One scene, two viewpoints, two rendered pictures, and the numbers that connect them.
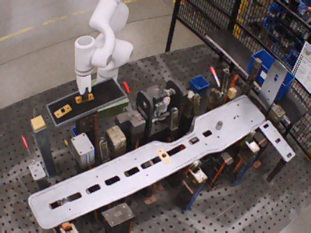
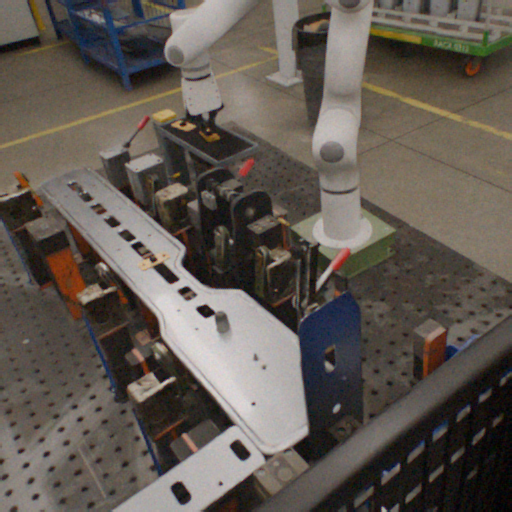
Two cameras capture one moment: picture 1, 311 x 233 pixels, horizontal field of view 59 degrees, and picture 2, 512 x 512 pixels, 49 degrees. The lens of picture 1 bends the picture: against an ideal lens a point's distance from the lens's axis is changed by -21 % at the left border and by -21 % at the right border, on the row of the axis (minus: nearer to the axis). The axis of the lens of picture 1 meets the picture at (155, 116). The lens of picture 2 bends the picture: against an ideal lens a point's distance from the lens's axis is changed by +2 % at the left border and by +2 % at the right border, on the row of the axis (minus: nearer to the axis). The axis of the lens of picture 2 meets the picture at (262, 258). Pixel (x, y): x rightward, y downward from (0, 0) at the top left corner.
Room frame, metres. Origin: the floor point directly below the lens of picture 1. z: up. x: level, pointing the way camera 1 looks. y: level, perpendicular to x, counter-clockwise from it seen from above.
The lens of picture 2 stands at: (1.37, -1.19, 1.86)
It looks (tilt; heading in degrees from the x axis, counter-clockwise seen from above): 37 degrees down; 102
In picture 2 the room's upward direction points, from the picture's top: 9 degrees counter-clockwise
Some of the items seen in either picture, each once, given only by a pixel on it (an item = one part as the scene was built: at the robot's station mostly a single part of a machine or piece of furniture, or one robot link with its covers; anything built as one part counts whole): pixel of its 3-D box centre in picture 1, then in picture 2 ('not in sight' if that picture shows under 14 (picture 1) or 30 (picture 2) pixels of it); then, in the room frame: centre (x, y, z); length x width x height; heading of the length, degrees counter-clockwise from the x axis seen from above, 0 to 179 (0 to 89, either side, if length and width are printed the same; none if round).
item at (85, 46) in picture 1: (85, 53); (189, 38); (0.94, 0.33, 1.44); 0.09 x 0.08 x 0.13; 82
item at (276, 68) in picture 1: (271, 84); (333, 382); (1.33, -0.62, 1.17); 0.12 x 0.01 x 0.34; 43
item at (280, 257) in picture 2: (184, 118); (283, 313); (1.18, -0.16, 0.88); 0.11 x 0.09 x 0.37; 43
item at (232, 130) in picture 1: (160, 159); (148, 260); (0.82, -0.06, 1.00); 1.38 x 0.22 x 0.02; 133
